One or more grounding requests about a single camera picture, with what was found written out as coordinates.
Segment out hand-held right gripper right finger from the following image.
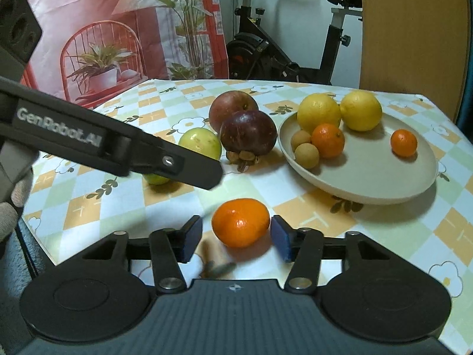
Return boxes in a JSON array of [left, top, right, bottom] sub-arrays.
[[271, 214, 391, 292]]

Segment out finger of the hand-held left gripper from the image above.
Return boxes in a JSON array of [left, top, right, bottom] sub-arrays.
[[101, 128, 224, 190]]

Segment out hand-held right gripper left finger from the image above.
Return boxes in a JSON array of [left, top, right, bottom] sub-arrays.
[[83, 215, 203, 292]]

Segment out green guava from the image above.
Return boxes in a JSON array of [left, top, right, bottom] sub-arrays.
[[143, 128, 223, 186]]

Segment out large orange tangerine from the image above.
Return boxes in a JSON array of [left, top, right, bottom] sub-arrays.
[[212, 199, 270, 249]]

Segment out red apple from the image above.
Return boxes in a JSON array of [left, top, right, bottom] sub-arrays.
[[209, 91, 260, 134]]

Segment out beige plate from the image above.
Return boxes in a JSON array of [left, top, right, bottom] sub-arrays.
[[278, 108, 439, 205]]

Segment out yellow lemon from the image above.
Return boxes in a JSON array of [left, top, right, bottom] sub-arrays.
[[297, 93, 341, 134], [339, 90, 383, 132]]

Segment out person's left hand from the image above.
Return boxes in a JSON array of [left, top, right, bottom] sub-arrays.
[[0, 173, 33, 245]]

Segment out checked floral tablecloth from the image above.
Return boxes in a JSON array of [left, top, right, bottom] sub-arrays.
[[21, 78, 473, 355]]

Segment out purple mangosteen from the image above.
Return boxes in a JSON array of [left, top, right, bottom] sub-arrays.
[[219, 110, 278, 173]]

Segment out tan longan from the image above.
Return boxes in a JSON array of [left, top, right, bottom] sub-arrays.
[[295, 142, 320, 169], [291, 130, 312, 152]]

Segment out small orange tangerine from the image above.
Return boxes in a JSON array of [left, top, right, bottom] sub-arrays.
[[311, 123, 345, 159], [391, 129, 418, 158]]

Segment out pink printed plant backdrop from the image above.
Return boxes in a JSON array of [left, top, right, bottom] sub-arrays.
[[7, 0, 228, 110]]

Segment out black exercise bike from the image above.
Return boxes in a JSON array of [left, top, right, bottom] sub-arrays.
[[216, 0, 365, 85]]

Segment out teal curtain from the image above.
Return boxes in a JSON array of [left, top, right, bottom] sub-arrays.
[[455, 92, 473, 142]]

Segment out wooden board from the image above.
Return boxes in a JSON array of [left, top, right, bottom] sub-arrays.
[[358, 0, 473, 123]]

